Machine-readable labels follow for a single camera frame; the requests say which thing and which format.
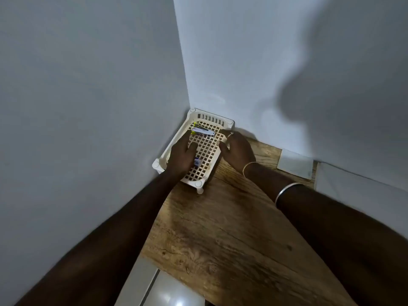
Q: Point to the yellow and silver stapler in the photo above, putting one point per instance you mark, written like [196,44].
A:
[202,131]

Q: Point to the large white paper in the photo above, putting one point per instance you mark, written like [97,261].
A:
[357,194]

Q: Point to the silver bangle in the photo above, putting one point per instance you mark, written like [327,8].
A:
[287,188]

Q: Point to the person's left hand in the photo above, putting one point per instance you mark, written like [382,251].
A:
[180,156]

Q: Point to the person's left forearm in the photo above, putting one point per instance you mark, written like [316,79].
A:
[127,235]

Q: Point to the person's right hand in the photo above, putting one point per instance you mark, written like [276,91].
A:
[239,152]

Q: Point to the yellow wrist thread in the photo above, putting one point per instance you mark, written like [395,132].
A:
[246,167]

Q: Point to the small white paper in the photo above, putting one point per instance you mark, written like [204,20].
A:
[294,164]

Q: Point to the white plastic lattice tray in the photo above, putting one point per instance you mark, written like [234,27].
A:
[208,146]

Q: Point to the small blue staple box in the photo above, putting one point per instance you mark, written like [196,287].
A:
[197,161]

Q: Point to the person's right forearm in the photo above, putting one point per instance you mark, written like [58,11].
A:
[318,226]

